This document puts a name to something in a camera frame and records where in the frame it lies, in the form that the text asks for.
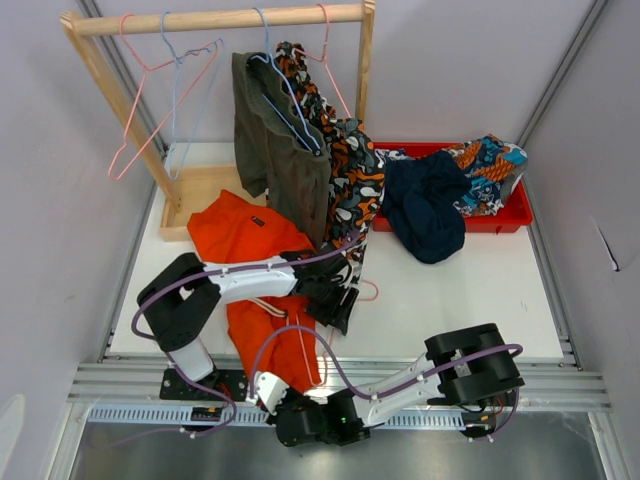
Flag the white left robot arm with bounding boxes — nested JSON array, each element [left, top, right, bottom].
[[132, 249, 359, 400]]

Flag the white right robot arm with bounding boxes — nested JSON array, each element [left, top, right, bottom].
[[251, 323, 525, 447]]

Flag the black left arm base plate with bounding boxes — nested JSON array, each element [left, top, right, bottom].
[[159, 368, 248, 402]]

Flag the red plastic tray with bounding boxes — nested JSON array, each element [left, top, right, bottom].
[[374, 142, 534, 234]]

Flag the aluminium mounting rail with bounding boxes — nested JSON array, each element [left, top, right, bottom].
[[67, 356, 612, 412]]

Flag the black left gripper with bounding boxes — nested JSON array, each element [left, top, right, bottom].
[[304, 277, 358, 335]]

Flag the navy blue shorts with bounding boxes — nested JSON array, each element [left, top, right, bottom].
[[376, 149, 471, 264]]

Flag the pink hanger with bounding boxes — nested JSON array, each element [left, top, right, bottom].
[[294, 278, 380, 387], [292, 3, 354, 120], [107, 13, 227, 181]]

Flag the orange black camouflage shorts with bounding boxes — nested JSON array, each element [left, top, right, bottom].
[[275, 41, 385, 286]]

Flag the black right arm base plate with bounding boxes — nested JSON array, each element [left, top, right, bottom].
[[427, 391, 515, 413]]

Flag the colourful graphic print shorts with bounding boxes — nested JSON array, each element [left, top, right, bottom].
[[375, 134, 528, 219]]

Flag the light blue hanger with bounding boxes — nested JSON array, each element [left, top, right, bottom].
[[160, 11, 226, 180], [249, 7, 322, 157]]

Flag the olive grey shorts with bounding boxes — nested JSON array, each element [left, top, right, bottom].
[[231, 52, 330, 248]]

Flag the wooden clothes rack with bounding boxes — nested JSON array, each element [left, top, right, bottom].
[[60, 1, 375, 242]]

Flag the white slotted cable duct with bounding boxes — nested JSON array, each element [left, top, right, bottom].
[[87, 403, 466, 431]]

